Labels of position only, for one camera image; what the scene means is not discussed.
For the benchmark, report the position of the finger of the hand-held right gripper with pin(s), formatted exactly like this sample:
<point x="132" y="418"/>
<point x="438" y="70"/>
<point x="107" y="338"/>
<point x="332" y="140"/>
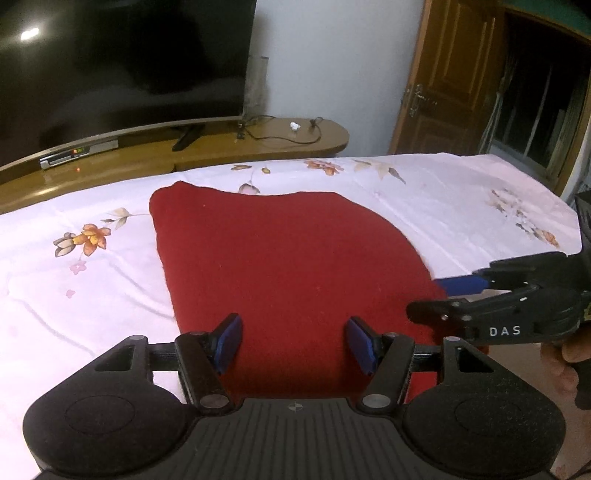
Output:
<point x="443" y="311"/>
<point x="461" y="285"/>

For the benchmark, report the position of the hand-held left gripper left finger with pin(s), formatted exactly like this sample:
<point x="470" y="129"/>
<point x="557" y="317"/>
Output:
<point x="229" y="339"/>

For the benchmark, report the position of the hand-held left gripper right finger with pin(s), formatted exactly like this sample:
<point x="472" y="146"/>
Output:
<point x="362" y="341"/>

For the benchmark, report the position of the red knit garment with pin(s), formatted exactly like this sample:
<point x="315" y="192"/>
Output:
<point x="286" y="258"/>

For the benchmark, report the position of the person's right hand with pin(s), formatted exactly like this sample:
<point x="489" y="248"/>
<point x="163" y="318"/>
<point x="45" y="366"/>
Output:
<point x="561" y="369"/>

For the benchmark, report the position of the white floral bed sheet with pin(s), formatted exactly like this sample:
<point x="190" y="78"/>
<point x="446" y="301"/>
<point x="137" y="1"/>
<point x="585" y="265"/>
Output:
<point x="92" y="300"/>

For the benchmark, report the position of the wooden television cabinet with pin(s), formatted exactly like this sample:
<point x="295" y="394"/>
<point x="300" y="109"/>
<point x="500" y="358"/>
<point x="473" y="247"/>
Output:
<point x="207" y="152"/>

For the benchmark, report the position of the black television foot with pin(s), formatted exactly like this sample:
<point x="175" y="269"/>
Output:
<point x="187" y="138"/>

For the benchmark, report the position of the wooden door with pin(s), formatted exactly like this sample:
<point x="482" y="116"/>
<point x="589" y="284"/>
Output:
<point x="443" y="69"/>

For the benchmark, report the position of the silver set-top box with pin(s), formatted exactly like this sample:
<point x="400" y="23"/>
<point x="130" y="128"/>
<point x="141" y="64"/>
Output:
<point x="69" y="157"/>

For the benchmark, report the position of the black television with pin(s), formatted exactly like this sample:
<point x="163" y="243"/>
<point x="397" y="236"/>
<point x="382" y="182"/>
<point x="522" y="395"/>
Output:
<point x="115" y="69"/>

